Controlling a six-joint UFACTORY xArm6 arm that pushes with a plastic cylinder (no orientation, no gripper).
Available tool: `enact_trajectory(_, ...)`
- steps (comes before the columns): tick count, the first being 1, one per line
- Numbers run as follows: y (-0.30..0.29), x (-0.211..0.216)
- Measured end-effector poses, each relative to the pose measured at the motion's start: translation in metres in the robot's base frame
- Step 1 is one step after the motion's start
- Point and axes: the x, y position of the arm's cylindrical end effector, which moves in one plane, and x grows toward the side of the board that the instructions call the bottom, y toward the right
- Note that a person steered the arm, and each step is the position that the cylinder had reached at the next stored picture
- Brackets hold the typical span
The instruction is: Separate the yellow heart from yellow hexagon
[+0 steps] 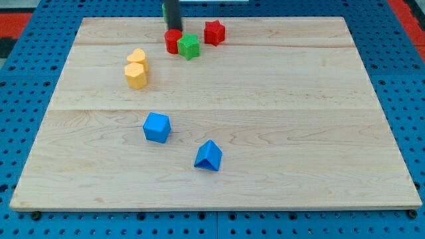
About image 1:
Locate yellow hexagon block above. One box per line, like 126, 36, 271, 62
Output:
124, 62, 147, 89

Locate yellow heart block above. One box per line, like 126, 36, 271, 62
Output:
126, 48, 149, 73

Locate blue triangular prism block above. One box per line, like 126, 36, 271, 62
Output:
194, 139, 222, 171

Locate blue cube block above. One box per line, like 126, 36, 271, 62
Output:
143, 112, 171, 143

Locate light wooden board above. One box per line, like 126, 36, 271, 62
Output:
10, 17, 422, 212

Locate green star block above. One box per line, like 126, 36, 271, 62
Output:
177, 33, 201, 60

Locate red star block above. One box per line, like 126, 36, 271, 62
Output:
204, 20, 226, 46

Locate red cylinder block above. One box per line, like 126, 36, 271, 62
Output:
164, 29, 183, 54

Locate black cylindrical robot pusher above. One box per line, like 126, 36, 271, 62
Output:
164, 0, 183, 31

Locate green block behind pusher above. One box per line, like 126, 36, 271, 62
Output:
161, 3, 167, 22

